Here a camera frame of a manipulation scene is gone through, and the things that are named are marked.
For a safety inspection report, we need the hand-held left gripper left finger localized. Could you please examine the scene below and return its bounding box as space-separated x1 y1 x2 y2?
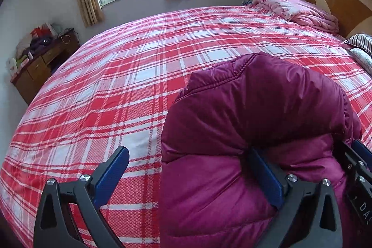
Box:
33 146 130 248

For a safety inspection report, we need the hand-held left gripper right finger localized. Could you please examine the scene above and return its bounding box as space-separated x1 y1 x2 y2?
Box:
248 147 345 248

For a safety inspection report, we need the pink floral quilt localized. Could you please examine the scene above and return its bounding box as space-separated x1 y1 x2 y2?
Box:
252 0 340 33

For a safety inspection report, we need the red paper bag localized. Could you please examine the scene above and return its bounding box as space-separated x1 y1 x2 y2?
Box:
31 26 47 38

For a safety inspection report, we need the magenta puffer jacket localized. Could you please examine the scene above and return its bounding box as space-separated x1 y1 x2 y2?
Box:
159 52 362 248

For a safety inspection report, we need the dark purple cloth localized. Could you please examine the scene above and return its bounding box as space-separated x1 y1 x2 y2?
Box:
30 36 53 51

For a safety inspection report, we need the wooden desk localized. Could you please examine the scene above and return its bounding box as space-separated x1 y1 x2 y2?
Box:
10 30 80 106

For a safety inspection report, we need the white paper bag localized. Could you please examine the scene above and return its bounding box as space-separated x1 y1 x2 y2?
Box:
43 22 57 36

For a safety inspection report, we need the striped pillow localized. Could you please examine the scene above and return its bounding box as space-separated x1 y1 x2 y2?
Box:
343 33 372 58

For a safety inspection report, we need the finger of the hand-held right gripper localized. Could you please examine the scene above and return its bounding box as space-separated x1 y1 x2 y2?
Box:
341 139 372 183

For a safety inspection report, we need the red plaid bed sheet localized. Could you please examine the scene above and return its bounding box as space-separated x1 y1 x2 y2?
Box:
0 2 372 248

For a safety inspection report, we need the floral pillow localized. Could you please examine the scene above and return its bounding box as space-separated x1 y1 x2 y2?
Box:
349 47 372 74

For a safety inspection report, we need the beige cloth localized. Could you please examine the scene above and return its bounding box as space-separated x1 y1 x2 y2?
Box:
16 34 34 58

